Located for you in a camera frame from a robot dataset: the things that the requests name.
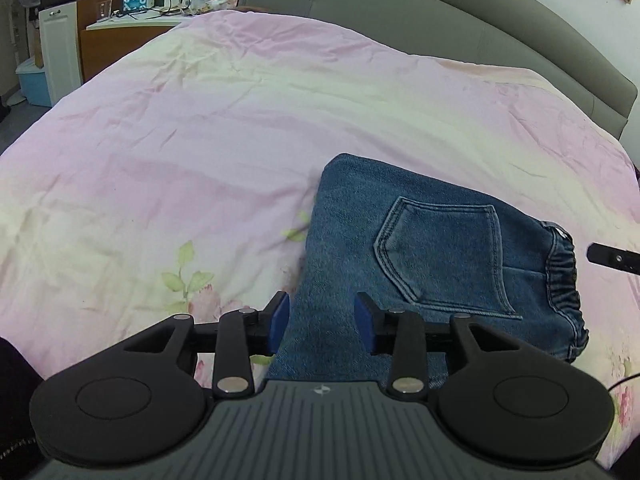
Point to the blue tissue box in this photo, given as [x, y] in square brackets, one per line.
[137, 3]

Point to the pink floral blanket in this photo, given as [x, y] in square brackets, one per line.
[175, 160]

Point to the blue denim pants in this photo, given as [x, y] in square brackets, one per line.
[425, 240]

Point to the blue plastic bin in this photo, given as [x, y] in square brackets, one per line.
[35, 82]

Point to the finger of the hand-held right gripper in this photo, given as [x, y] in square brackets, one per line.
[612, 257]

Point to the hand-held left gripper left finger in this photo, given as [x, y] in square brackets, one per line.
[279, 320]

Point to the glass cup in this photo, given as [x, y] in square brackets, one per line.
[104, 9]

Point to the grey upholstered bed headboard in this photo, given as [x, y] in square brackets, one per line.
[425, 10]

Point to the white cabinet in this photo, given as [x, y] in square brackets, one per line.
[60, 45]

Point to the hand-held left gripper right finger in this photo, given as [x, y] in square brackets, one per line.
[363, 325]

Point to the wooden desk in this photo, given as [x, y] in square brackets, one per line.
[107, 42]

